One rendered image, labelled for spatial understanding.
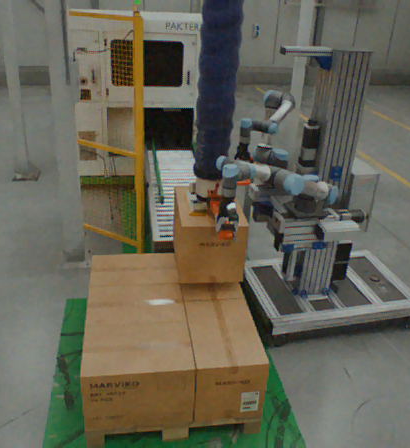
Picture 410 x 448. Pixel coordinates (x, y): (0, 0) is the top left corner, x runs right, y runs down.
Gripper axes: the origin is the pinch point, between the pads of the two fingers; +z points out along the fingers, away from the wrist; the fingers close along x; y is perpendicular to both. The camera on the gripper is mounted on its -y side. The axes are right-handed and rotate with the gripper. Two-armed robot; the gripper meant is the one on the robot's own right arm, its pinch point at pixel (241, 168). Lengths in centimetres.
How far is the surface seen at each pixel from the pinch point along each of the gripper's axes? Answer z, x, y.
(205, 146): -29, -32, 39
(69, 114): -17, -123, -76
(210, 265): 40, -28, 60
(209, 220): 13, -29, 52
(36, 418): 121, -134, 97
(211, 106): -53, -30, 41
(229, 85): -65, -20, 41
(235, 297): 66, -10, 58
